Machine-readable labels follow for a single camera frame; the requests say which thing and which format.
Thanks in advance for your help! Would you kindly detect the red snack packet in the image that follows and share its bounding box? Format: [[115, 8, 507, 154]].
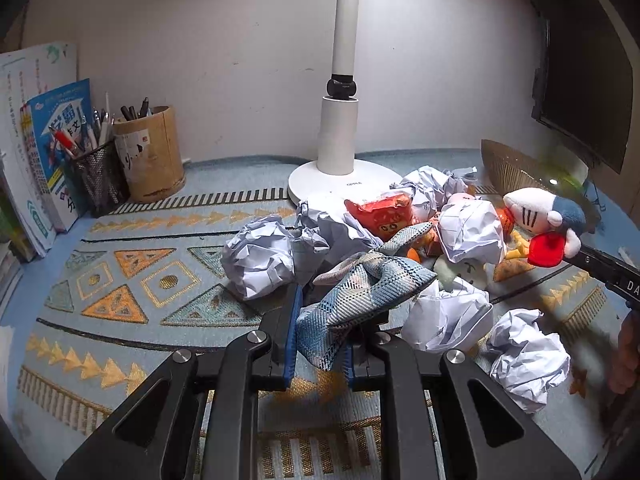
[[344, 191, 417, 242]]

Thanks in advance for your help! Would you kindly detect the stack of books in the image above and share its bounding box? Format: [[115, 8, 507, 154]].
[[0, 160, 56, 311]]

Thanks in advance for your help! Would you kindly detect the person's right hand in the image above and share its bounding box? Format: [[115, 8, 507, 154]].
[[608, 309, 640, 396]]

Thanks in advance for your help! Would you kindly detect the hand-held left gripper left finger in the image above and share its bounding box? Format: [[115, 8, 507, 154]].
[[55, 284, 304, 480]]

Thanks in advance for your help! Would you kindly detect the blue workbook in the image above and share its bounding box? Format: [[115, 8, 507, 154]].
[[21, 78, 94, 234]]

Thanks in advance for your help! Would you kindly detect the bamboo pen holder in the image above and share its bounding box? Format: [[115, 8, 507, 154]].
[[112, 105, 187, 204]]

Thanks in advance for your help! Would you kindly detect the blue plaid cloth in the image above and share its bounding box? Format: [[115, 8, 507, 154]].
[[295, 222, 439, 372]]

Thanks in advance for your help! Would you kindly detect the white and blue bird plush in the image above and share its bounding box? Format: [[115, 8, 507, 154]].
[[500, 187, 589, 268]]

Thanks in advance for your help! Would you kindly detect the three-ball dumpling plush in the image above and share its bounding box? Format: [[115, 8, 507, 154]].
[[434, 191, 488, 293]]

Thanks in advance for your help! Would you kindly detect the white book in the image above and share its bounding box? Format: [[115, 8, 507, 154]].
[[0, 41, 79, 253]]

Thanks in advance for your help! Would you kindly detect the black monitor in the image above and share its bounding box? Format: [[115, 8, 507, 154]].
[[522, 0, 638, 176]]

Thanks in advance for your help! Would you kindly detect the woven basket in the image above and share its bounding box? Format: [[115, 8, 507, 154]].
[[480, 138, 602, 233]]

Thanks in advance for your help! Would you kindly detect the pile of paper balls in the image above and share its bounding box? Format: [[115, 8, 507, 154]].
[[221, 164, 572, 415]]

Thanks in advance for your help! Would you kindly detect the orange plush piece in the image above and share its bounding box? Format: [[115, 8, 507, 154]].
[[406, 244, 441, 262]]

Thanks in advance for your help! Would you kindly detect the black mesh pen holder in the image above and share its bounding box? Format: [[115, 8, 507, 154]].
[[62, 139, 132, 219]]

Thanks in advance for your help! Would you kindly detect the white desk lamp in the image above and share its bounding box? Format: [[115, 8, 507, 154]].
[[287, 0, 407, 207]]

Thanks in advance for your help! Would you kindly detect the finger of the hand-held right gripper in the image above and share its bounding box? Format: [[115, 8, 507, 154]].
[[569, 243, 622, 287]]

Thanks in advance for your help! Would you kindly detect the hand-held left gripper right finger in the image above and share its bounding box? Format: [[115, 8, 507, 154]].
[[344, 324, 583, 480]]

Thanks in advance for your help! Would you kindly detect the bunch of coloured pens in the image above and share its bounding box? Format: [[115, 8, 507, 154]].
[[49, 91, 117, 161]]

